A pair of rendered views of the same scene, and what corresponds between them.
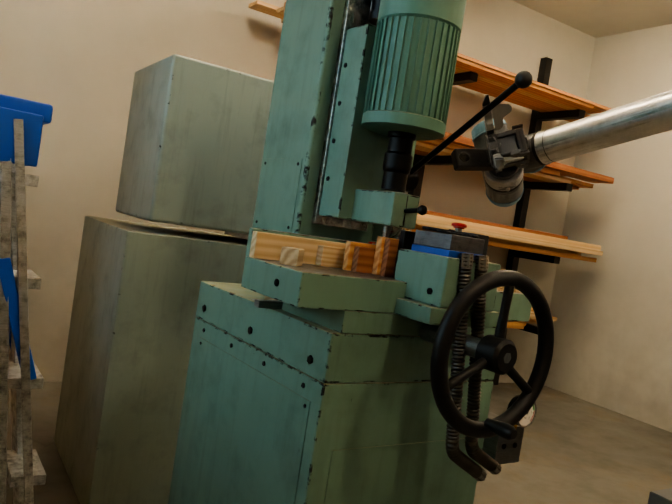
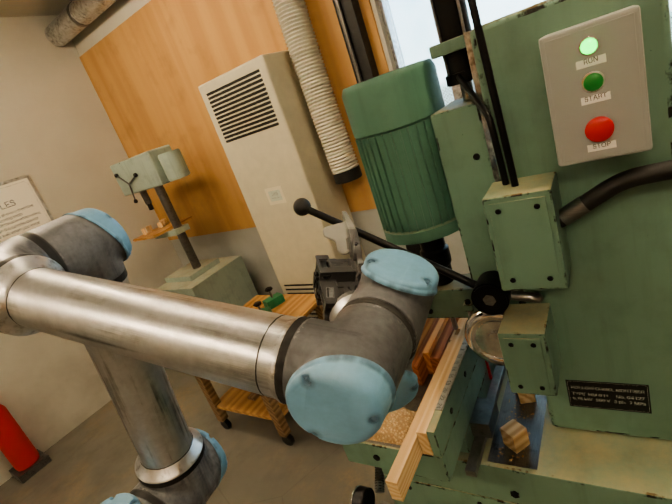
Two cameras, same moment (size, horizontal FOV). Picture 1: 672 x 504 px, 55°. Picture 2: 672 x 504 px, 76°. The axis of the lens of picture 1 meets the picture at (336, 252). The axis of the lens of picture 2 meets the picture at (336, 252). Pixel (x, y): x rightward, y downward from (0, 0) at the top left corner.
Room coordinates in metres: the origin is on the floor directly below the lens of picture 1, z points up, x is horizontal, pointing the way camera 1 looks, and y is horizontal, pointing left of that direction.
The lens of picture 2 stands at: (2.10, -0.54, 1.49)
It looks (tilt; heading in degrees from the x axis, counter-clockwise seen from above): 18 degrees down; 162
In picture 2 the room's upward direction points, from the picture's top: 20 degrees counter-clockwise
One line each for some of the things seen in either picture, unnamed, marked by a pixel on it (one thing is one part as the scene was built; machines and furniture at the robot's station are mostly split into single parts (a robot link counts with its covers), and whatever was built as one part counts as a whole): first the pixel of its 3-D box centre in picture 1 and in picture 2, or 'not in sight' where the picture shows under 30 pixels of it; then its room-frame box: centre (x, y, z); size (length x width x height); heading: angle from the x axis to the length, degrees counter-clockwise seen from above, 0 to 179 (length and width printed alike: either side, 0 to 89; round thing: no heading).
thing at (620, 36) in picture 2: not in sight; (595, 90); (1.72, -0.03, 1.40); 0.10 x 0.06 x 0.16; 35
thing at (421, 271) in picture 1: (445, 279); not in sight; (1.22, -0.21, 0.91); 0.15 x 0.14 x 0.09; 125
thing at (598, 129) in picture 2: not in sight; (599, 129); (1.74, -0.06, 1.36); 0.03 x 0.01 x 0.03; 35
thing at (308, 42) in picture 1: (322, 150); (595, 225); (1.61, 0.07, 1.16); 0.22 x 0.22 x 0.72; 35
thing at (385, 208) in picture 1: (384, 212); (456, 299); (1.39, -0.09, 1.03); 0.14 x 0.07 x 0.09; 35
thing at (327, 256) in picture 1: (422, 267); (444, 374); (1.44, -0.20, 0.92); 0.55 x 0.02 x 0.04; 125
